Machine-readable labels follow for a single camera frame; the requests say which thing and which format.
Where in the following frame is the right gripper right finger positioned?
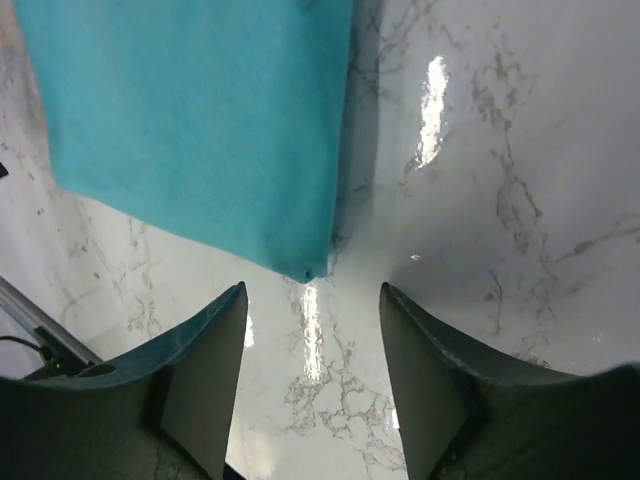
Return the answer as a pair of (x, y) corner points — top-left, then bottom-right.
(379, 284), (639, 479)

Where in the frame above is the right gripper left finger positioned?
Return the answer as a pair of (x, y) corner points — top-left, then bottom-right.
(1, 283), (248, 479)

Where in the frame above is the teal t-shirt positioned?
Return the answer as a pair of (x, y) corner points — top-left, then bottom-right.
(15, 1), (352, 283)

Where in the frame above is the aluminium rail at base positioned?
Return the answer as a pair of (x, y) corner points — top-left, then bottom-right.
(1, 278), (102, 381)

